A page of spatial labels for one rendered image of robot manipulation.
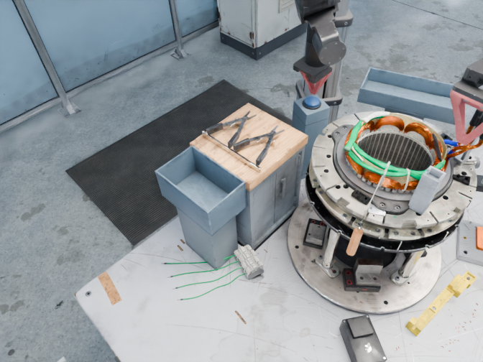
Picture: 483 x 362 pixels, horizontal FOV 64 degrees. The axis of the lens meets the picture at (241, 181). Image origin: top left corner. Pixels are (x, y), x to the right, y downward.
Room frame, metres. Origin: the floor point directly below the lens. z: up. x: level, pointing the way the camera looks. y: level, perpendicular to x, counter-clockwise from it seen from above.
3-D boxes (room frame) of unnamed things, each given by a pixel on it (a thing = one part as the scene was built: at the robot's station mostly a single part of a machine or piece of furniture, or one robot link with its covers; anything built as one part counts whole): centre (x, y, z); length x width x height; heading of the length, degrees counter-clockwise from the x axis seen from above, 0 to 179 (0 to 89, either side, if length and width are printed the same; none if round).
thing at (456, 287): (0.36, -0.45, 0.80); 0.22 x 0.04 x 0.03; 125
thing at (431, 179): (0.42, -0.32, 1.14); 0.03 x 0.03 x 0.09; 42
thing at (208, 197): (0.55, 0.09, 0.92); 0.17 x 0.11 x 0.28; 44
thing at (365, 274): (0.42, -0.28, 0.85); 0.06 x 0.04 x 0.05; 84
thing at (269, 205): (0.66, -0.02, 0.91); 0.19 x 0.19 x 0.26; 44
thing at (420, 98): (0.82, -0.46, 0.92); 0.25 x 0.11 x 0.28; 62
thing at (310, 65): (0.81, -0.19, 1.18); 0.10 x 0.07 x 0.07; 132
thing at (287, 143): (0.66, -0.02, 1.05); 0.20 x 0.19 x 0.02; 134
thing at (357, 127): (0.57, -0.24, 1.15); 0.15 x 0.04 x 0.02; 132
